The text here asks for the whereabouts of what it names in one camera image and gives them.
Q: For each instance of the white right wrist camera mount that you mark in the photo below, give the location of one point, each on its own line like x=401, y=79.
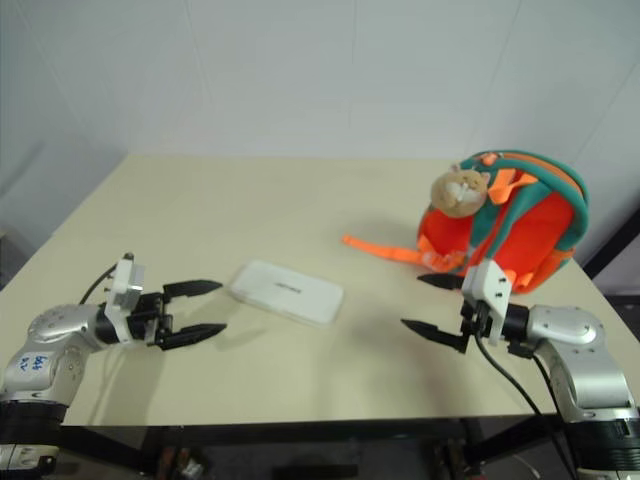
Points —
x=492, y=290

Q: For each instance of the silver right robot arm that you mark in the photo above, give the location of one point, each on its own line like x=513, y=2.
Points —
x=585, y=350

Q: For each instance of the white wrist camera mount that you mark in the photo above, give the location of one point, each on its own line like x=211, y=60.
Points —
x=122, y=292
x=492, y=290

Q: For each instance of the brown hamster plush toy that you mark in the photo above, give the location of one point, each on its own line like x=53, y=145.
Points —
x=460, y=192

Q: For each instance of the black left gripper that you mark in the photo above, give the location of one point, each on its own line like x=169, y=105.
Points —
x=150, y=320

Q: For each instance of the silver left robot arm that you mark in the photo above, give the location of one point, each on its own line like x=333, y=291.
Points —
x=55, y=332

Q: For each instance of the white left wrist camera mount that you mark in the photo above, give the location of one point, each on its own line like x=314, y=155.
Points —
x=122, y=292

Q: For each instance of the black table frame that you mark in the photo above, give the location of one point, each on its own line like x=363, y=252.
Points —
x=300, y=434

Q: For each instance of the orange and green backpack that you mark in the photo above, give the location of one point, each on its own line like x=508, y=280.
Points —
x=535, y=225

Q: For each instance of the white rectangular box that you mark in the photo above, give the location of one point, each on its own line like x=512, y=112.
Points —
x=287, y=292

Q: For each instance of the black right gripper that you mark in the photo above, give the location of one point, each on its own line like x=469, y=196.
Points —
x=475, y=320

